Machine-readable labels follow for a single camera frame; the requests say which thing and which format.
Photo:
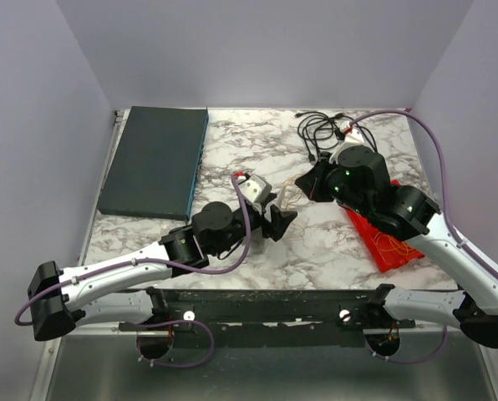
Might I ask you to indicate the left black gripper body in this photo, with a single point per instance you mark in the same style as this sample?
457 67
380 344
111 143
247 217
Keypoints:
268 219

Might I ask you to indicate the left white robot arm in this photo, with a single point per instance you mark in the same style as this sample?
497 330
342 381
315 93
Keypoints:
61 299

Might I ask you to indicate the red plastic bin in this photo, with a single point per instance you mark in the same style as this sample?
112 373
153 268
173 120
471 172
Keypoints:
386 251

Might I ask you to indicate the aluminium frame rail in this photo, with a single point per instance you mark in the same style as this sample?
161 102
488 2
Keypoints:
97 329

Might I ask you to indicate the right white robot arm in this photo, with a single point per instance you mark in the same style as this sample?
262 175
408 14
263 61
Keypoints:
357 179

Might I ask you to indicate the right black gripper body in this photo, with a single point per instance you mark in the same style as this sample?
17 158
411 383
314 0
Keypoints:
319 182

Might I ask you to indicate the dark grey network switch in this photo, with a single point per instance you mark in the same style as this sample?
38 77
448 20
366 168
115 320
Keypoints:
153 173

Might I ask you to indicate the grey cable spool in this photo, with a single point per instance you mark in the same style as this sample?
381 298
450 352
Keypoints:
264 243

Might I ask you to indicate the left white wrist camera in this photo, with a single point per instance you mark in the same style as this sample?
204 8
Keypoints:
255 190

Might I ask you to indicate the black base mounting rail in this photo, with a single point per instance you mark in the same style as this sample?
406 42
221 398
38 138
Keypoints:
264 319

